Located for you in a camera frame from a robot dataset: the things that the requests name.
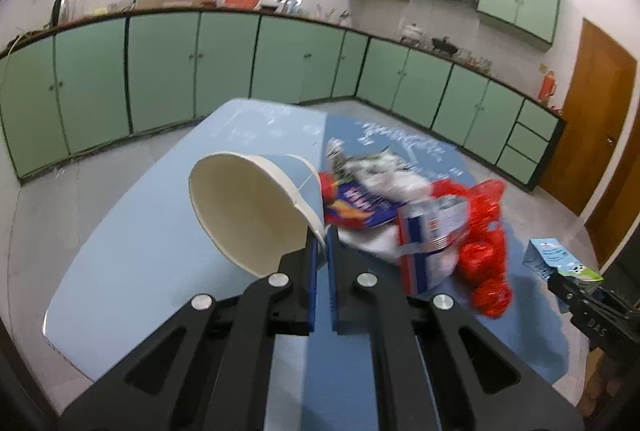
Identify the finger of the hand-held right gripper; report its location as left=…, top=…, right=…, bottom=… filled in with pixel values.
left=547, top=273, right=606, bottom=312

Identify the blue snack packet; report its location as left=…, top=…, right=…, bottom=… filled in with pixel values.
left=322, top=181, right=401, bottom=229

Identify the brown wooden door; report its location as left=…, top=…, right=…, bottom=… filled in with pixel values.
left=585, top=106, right=640, bottom=264
left=537, top=17, right=640, bottom=217

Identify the light blue milk carton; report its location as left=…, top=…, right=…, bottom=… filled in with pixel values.
left=522, top=238, right=603, bottom=284

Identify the white paper cup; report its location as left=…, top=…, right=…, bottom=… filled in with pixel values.
left=188, top=152, right=328, bottom=277

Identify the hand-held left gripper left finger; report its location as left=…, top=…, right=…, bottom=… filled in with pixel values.
left=57, top=231, right=326, bottom=431

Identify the row of green floor cabinets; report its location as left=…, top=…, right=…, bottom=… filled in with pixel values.
left=0, top=8, right=568, bottom=192

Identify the red thermos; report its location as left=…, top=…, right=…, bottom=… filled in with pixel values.
left=537, top=70, right=557, bottom=104

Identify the blue printed tablecloth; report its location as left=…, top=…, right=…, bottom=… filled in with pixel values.
left=42, top=98, right=571, bottom=431

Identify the red mesh bag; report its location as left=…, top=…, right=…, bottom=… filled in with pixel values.
left=430, top=178, right=513, bottom=319

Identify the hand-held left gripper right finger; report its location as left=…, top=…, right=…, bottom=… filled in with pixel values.
left=326, top=228, right=586, bottom=431

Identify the white crumpled plastic bag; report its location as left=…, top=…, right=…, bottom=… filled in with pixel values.
left=325, top=138, right=436, bottom=267

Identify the blue and white carton box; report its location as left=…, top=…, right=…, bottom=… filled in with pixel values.
left=397, top=196, right=473, bottom=297

